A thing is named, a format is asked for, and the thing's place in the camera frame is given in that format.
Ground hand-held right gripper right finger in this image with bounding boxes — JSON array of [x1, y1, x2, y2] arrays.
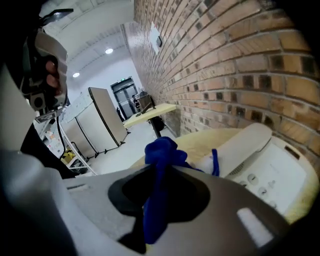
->
[[149, 166, 292, 256]]

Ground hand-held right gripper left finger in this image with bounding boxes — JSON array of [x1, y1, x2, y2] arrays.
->
[[61, 165, 155, 256]]

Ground white desk telephone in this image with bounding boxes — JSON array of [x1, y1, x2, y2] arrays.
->
[[224, 136, 309, 218]]

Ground blue cloth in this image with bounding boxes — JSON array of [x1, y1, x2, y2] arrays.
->
[[142, 136, 221, 246]]

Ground white telephone handset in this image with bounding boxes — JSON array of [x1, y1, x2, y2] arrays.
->
[[216, 122, 273, 178]]

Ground beige folding partition screen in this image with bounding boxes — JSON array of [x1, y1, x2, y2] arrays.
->
[[87, 86, 131, 154]]

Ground rectangular wooden side table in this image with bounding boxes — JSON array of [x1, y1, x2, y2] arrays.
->
[[122, 103, 177, 138]]

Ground dark double door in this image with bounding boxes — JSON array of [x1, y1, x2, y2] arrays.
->
[[110, 77, 140, 121]]

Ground black headset cable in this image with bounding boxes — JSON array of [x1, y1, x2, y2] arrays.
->
[[56, 116, 68, 161]]

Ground white wall panel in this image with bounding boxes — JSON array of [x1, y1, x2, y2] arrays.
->
[[149, 21, 163, 55]]

